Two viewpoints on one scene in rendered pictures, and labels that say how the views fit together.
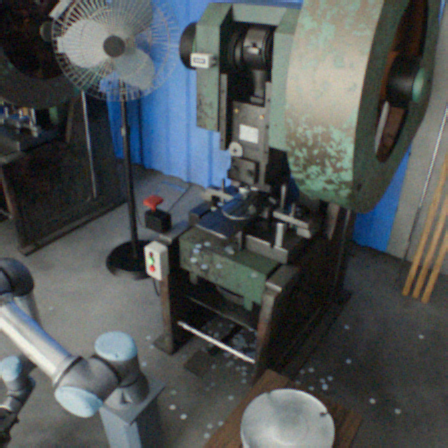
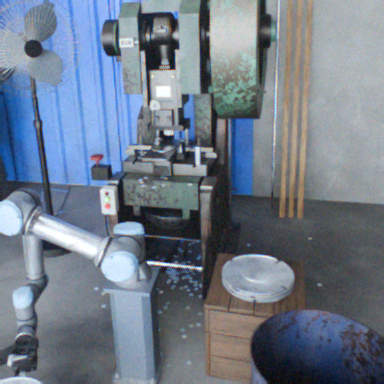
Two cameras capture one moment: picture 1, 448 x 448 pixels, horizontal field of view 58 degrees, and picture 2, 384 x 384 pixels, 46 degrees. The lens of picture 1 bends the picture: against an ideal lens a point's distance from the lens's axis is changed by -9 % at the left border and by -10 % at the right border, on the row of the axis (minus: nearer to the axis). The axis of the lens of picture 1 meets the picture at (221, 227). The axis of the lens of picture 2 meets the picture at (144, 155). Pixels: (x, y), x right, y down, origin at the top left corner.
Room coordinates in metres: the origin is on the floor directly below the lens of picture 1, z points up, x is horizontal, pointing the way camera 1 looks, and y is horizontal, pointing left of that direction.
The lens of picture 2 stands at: (-0.69, 0.66, 1.45)
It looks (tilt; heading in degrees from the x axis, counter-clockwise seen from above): 18 degrees down; 344
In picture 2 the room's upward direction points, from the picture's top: 3 degrees counter-clockwise
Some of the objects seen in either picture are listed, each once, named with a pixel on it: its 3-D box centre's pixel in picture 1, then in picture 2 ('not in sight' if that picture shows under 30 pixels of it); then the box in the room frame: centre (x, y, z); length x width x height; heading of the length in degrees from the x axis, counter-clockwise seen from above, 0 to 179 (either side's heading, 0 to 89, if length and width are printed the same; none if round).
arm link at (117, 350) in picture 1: (116, 357); (129, 240); (0.81, 0.30, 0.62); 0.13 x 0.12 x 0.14; 153
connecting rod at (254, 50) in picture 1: (264, 72); (165, 47); (1.49, -0.13, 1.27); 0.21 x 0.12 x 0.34; 145
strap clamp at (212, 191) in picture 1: (221, 189); (140, 144); (1.59, 0.01, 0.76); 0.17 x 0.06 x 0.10; 55
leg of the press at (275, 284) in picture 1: (321, 271); (223, 191); (1.45, -0.43, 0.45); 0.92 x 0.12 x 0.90; 145
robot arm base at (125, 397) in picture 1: (123, 380); (131, 266); (0.82, 0.29, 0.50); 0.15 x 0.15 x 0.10
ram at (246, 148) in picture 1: (255, 137); (165, 95); (1.46, -0.11, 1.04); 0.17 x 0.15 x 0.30; 145
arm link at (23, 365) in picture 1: (16, 370); (25, 301); (0.90, 0.71, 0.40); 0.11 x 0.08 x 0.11; 153
